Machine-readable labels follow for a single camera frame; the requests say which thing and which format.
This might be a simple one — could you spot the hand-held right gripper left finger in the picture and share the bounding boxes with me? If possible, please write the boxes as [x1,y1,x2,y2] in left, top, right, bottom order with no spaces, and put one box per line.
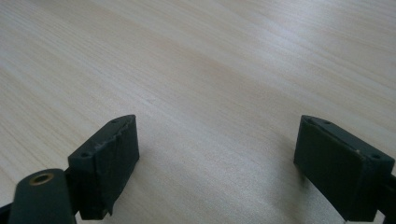
[67,114,140,221]

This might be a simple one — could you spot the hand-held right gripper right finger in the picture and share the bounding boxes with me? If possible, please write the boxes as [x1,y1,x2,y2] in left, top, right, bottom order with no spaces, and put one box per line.
[293,114,396,222]

